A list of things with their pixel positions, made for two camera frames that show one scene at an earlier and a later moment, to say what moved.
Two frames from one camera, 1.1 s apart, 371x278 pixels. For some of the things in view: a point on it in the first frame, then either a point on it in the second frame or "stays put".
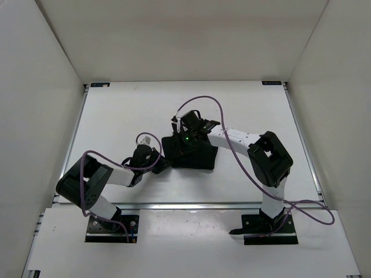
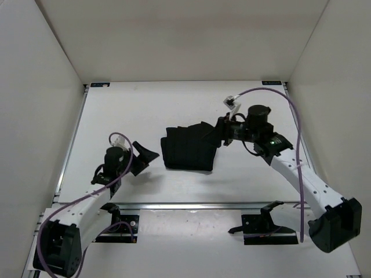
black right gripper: [177, 136] → [224, 127]
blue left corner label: [105, 84] stays put
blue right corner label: [271, 83] stays put
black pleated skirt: [202, 158] stays put
